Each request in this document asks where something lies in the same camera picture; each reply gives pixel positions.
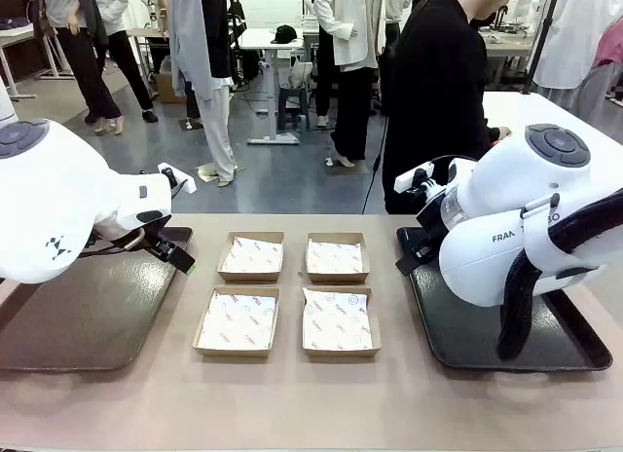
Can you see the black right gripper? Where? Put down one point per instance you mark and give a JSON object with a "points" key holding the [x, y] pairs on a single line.
{"points": [[430, 228]]}

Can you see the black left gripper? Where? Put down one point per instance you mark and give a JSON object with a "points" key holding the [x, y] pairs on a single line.
{"points": [[155, 235]]}

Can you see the white printed paper liner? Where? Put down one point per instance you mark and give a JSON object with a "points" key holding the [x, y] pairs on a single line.
{"points": [[336, 257], [336, 320], [236, 320], [250, 254]]}

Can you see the brown cardboard donut box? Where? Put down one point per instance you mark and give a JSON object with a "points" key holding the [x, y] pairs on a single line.
{"points": [[337, 278], [340, 353], [250, 277], [233, 353]]}

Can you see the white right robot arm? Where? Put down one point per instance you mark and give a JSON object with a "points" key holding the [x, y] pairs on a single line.
{"points": [[511, 189]]}

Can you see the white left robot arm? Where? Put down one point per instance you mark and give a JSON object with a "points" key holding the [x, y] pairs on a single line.
{"points": [[58, 203]]}

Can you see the person right hand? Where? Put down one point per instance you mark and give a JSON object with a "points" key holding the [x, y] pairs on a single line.
{"points": [[500, 133]]}

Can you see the flat cardboard sheet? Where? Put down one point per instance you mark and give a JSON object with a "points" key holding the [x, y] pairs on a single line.
{"points": [[207, 172]]}

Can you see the cardboard shipping box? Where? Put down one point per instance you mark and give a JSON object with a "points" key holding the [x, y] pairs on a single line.
{"points": [[168, 89]]}

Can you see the person in black cardigan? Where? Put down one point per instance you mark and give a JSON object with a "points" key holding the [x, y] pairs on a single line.
{"points": [[438, 82]]}

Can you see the large white table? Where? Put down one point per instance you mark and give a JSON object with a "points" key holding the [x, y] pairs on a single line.
{"points": [[535, 111]]}

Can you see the person in white top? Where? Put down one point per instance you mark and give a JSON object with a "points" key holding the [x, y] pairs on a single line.
{"points": [[131, 67]]}

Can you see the grey plastic stool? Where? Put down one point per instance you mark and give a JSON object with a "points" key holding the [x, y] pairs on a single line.
{"points": [[293, 94]]}

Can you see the grey shirt on mannequin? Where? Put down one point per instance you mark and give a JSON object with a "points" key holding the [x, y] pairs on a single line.
{"points": [[187, 43]]}

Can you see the white bag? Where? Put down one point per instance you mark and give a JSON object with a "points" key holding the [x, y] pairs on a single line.
{"points": [[297, 74]]}

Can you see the person in dark jacket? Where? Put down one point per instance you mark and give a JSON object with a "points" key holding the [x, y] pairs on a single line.
{"points": [[83, 57]]}

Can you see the black hanging garment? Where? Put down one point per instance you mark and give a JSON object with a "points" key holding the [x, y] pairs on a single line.
{"points": [[216, 33]]}

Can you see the beige workbench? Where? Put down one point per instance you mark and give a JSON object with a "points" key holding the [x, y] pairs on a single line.
{"points": [[511, 48]]}

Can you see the white cylindrical appliance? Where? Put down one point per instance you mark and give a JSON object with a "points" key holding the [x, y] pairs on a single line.
{"points": [[6, 99]]}

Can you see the white standing desk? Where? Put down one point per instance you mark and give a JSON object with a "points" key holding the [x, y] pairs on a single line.
{"points": [[258, 38]]}

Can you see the grey hanging garment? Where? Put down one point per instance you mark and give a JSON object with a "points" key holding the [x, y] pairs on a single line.
{"points": [[598, 96]]}

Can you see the mannequin in white jacket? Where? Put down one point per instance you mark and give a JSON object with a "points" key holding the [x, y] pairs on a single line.
{"points": [[345, 23]]}

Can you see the black baseball cap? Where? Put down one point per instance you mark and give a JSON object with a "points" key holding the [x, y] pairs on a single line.
{"points": [[284, 34]]}

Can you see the black stand pole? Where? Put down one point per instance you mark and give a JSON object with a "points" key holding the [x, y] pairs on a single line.
{"points": [[540, 38]]}

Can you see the white desk with dark items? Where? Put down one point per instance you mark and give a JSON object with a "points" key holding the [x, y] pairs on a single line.
{"points": [[19, 33]]}

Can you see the white hanging shirt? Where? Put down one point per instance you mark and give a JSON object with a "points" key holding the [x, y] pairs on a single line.
{"points": [[574, 33]]}

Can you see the pink garment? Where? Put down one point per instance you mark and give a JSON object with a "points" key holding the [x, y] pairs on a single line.
{"points": [[611, 43]]}

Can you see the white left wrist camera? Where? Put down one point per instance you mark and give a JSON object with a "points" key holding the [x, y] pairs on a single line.
{"points": [[187, 183]]}

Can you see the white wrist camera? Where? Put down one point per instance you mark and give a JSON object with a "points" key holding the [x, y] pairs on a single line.
{"points": [[406, 180], [187, 183]]}

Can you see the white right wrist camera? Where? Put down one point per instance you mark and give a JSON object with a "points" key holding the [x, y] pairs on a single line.
{"points": [[406, 180]]}

